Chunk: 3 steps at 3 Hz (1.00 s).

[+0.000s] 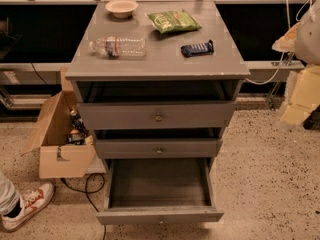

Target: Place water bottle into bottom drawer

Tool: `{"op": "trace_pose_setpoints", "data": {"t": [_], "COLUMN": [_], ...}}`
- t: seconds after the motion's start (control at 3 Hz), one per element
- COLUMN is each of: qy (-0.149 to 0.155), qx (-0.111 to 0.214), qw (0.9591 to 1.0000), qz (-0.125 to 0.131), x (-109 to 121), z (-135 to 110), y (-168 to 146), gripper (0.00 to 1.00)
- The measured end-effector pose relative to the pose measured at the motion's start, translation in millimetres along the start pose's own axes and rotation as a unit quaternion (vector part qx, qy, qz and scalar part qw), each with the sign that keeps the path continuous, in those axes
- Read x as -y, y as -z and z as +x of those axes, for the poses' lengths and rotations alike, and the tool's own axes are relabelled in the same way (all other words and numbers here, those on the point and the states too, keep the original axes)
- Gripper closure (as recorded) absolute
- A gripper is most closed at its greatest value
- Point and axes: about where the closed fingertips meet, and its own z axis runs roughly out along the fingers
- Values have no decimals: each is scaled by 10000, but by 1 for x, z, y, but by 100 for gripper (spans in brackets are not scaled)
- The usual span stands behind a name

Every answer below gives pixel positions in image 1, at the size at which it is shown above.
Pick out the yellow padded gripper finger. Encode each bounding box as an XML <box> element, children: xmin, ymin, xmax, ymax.
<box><xmin>280</xmin><ymin>65</ymin><xmax>320</xmax><ymax>126</ymax></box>
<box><xmin>272</xmin><ymin>23</ymin><xmax>300</xmax><ymax>52</ymax></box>

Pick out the clear plastic water bottle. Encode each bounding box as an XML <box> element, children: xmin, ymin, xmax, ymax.
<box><xmin>89</xmin><ymin>36</ymin><xmax>146</xmax><ymax>58</ymax></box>

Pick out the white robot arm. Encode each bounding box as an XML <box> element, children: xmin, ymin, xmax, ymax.
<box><xmin>272</xmin><ymin>0</ymin><xmax>320</xmax><ymax>128</ymax></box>

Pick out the grey wooden drawer cabinet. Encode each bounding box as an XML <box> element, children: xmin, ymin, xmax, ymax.
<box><xmin>65</xmin><ymin>0</ymin><xmax>251</xmax><ymax>165</ymax></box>

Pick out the grey middle drawer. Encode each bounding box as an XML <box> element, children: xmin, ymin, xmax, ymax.
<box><xmin>95</xmin><ymin>139</ymin><xmax>222</xmax><ymax>159</ymax></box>

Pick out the grey open bottom drawer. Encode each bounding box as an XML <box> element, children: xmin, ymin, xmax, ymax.
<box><xmin>97</xmin><ymin>158</ymin><xmax>223</xmax><ymax>225</ymax></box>

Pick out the grey top drawer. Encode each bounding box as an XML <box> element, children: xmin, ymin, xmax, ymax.
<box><xmin>78</xmin><ymin>102</ymin><xmax>235</xmax><ymax>130</ymax></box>

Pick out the green chip bag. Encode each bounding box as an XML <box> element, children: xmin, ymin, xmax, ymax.
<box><xmin>146</xmin><ymin>10</ymin><xmax>202</xmax><ymax>34</ymax></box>

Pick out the beige shallow bowl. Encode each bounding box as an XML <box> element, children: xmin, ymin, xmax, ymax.
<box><xmin>105</xmin><ymin>0</ymin><xmax>138</xmax><ymax>19</ymax></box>

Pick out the dark can in box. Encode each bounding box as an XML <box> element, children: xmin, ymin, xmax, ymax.
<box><xmin>69</xmin><ymin>110</ymin><xmax>87</xmax><ymax>133</ymax></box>

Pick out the brown cardboard box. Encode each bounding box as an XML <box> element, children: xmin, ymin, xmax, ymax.
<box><xmin>21</xmin><ymin>66</ymin><xmax>97</xmax><ymax>180</ymax></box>

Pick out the white and red sneaker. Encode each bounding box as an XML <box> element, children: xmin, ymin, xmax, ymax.
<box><xmin>1</xmin><ymin>183</ymin><xmax>55</xmax><ymax>232</ymax></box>

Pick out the light trouser leg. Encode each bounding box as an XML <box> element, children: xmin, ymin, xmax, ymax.
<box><xmin>0</xmin><ymin>171</ymin><xmax>21</xmax><ymax>218</ymax></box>

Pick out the white hanging cable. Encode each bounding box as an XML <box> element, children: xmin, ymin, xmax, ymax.
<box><xmin>245</xmin><ymin>0</ymin><xmax>293</xmax><ymax>86</ymax></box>

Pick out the black floor cable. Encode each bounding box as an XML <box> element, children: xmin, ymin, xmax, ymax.
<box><xmin>59</xmin><ymin>173</ymin><xmax>108</xmax><ymax>240</ymax></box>

